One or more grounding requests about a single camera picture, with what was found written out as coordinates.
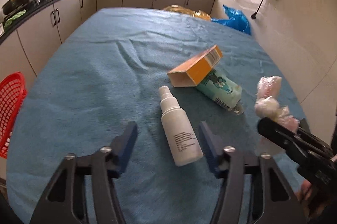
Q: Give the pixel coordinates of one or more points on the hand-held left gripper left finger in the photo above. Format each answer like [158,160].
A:
[126,147]

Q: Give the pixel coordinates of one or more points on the blue plastic bag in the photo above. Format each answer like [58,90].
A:
[237,21]

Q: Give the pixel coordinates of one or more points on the red plastic basket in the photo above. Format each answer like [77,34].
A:
[10,108]

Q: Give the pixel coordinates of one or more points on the blue blanket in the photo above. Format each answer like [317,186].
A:
[105,68]

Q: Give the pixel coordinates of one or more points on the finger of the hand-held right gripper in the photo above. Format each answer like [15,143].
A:
[305,126]
[279,134]

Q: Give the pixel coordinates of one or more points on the green cloth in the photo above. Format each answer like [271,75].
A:
[14,18]

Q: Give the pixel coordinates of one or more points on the yellow plastic bag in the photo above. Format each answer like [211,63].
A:
[184,10]

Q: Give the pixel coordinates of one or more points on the teal tissue packet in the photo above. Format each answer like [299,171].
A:
[221,87]

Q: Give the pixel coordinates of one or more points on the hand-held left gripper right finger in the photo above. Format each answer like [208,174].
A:
[209,147]

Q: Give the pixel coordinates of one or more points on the kitchen base cabinets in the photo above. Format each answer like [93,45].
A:
[68,16]

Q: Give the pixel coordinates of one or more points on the orange cardboard box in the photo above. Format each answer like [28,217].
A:
[202,68]

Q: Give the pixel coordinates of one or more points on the black wok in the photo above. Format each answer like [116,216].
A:
[15,1]

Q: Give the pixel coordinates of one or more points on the white spray bottle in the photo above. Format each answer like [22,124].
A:
[181,134]

